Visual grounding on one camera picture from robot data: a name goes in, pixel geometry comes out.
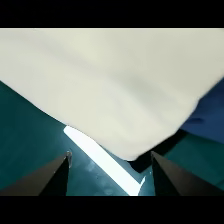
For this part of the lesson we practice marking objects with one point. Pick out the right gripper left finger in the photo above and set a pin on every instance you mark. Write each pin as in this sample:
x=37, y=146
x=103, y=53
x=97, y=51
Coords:
x=46, y=180

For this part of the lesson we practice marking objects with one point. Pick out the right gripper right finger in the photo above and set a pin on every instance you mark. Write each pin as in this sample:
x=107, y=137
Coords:
x=173, y=180

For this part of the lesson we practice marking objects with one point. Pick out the cream shirt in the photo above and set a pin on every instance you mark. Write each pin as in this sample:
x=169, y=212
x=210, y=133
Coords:
x=110, y=83

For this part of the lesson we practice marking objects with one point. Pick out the blue garment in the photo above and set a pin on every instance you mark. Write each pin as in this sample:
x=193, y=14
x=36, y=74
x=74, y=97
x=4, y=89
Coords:
x=210, y=116

